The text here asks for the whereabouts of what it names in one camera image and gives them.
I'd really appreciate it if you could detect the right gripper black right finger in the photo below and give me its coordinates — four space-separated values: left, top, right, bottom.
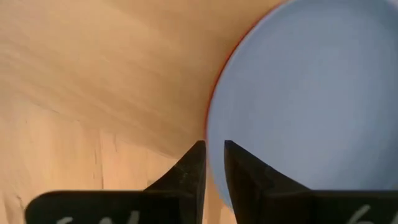
223 139 398 224

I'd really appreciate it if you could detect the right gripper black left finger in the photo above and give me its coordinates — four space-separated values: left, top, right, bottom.
24 139 207 224

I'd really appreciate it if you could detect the light blue plate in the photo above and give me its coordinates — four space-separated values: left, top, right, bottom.
203 0 398 209

